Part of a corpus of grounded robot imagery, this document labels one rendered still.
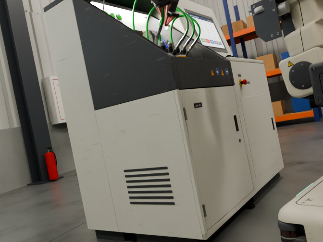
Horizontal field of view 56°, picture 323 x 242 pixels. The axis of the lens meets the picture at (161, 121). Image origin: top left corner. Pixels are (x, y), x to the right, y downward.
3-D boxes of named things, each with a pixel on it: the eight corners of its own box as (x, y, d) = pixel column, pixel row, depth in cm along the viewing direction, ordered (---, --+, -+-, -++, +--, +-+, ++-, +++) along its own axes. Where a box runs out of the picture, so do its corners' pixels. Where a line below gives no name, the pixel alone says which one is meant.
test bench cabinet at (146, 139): (208, 255, 143) (176, 89, 142) (120, 244, 177) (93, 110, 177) (258, 203, 199) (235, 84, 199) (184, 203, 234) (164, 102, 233)
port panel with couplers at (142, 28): (151, 65, 214) (142, 21, 214) (147, 66, 216) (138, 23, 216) (161, 65, 225) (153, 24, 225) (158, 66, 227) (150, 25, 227)
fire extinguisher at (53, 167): (53, 180, 495) (46, 148, 495) (47, 181, 503) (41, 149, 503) (61, 177, 510) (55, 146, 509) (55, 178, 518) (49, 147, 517)
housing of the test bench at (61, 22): (121, 244, 178) (69, -11, 176) (89, 240, 194) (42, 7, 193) (222, 177, 290) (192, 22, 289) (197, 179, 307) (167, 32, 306)
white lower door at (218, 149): (208, 231, 144) (180, 89, 144) (204, 231, 146) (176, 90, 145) (254, 189, 197) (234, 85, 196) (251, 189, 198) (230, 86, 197)
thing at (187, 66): (180, 89, 146) (174, 55, 145) (173, 90, 148) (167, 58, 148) (232, 85, 195) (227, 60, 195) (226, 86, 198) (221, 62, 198)
